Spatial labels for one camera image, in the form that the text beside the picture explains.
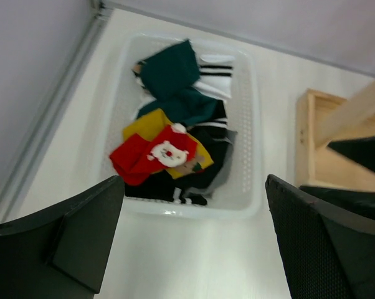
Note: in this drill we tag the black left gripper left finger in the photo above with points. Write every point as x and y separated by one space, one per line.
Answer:
61 251

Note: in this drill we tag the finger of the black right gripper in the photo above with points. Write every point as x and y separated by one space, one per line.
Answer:
361 151
358 202

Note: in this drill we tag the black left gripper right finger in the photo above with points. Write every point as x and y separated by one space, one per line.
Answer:
327 251

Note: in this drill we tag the mustard yellow sock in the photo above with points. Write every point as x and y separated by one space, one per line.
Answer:
152 124

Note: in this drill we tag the dark green sock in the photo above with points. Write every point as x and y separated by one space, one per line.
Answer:
188 107
169 71

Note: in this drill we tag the red sock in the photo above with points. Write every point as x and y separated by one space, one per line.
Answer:
137 159

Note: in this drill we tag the wooden clothes rack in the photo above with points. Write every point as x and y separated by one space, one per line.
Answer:
322 118

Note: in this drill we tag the white plastic basket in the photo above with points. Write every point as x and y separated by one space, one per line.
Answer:
241 196

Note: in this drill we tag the black sock in basket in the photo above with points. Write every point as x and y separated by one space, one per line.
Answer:
195 181

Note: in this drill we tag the white black striped sock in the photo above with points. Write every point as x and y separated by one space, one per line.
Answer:
216 72

